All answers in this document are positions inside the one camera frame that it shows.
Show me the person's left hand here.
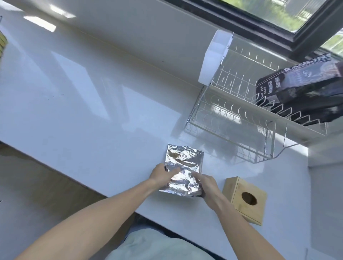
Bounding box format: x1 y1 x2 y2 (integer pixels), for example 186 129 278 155
148 163 181 188

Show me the person's right hand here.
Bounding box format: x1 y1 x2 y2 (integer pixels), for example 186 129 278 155
191 172 222 211

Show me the silver foil pouch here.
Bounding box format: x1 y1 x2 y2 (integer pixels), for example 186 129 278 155
159 144 205 198

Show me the person's left forearm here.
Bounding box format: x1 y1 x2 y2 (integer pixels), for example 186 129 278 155
15 178 159 260

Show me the person's right forearm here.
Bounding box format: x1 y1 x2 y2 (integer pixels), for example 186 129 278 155
210 193 286 260

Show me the person's light shirt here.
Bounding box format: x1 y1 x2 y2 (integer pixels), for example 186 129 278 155
105 228 215 260

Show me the wooden box with round hole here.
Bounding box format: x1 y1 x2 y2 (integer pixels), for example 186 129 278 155
222 177 267 226

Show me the white plastic cutlery holder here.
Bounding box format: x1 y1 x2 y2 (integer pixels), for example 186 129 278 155
198 30 233 85

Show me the black printed coffee bag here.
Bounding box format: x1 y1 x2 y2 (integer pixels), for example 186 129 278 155
256 53 343 108

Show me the yellow striped object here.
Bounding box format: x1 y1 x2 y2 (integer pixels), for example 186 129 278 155
0 30 8 61

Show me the chrome wire dish rack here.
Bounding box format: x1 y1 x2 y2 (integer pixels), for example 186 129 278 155
184 33 329 163

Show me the dark window frame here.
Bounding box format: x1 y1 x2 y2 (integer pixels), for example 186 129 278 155
158 0 343 62

